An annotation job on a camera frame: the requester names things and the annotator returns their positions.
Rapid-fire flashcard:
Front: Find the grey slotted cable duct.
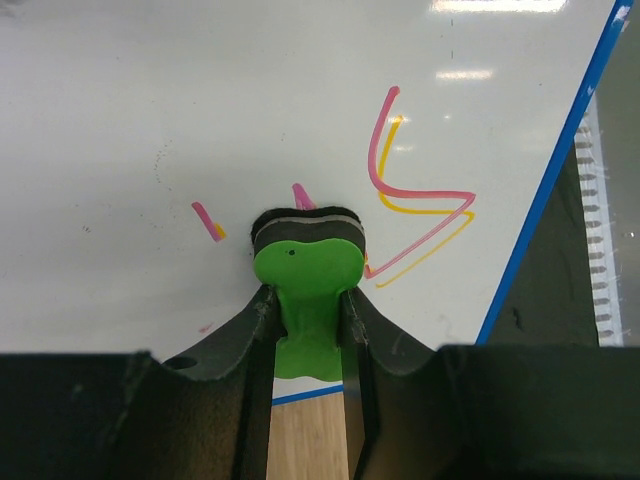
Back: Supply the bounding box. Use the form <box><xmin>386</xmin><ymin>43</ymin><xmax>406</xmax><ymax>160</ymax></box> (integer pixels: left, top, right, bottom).
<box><xmin>574</xmin><ymin>99</ymin><xmax>624</xmax><ymax>347</ymax></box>

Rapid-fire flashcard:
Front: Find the blue framed whiteboard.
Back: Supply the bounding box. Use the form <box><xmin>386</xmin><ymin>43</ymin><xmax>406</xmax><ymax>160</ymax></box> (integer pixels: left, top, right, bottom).
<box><xmin>0</xmin><ymin>0</ymin><xmax>636</xmax><ymax>404</ymax></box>

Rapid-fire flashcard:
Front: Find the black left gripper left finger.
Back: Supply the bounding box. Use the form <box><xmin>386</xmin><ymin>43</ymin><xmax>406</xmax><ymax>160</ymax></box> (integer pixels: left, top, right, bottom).
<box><xmin>1</xmin><ymin>286</ymin><xmax>280</xmax><ymax>479</ymax></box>

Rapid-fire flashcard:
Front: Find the green whiteboard eraser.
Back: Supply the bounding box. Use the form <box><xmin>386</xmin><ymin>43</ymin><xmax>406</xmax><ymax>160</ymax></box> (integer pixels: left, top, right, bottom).
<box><xmin>251</xmin><ymin>206</ymin><xmax>366</xmax><ymax>382</ymax></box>

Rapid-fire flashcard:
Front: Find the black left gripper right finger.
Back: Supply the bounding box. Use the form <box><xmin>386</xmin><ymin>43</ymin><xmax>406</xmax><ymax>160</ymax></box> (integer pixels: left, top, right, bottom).
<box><xmin>341</xmin><ymin>289</ymin><xmax>639</xmax><ymax>479</ymax></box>

